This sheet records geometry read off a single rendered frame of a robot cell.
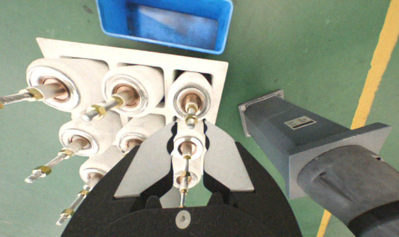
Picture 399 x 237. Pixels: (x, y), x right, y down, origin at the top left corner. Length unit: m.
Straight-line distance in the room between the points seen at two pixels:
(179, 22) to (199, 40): 0.08
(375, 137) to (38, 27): 0.91
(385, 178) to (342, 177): 0.05
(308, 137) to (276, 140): 0.06
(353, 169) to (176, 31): 0.53
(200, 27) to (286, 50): 0.32
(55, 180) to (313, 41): 1.45
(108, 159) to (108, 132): 0.09
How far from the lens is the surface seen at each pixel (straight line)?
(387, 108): 1.06
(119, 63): 0.33
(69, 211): 0.40
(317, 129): 0.38
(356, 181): 0.34
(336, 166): 0.34
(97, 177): 0.42
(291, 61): 0.59
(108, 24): 0.42
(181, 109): 0.22
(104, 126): 0.35
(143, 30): 0.49
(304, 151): 0.31
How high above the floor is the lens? 0.46
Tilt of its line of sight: 62 degrees down
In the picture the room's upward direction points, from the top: 174 degrees clockwise
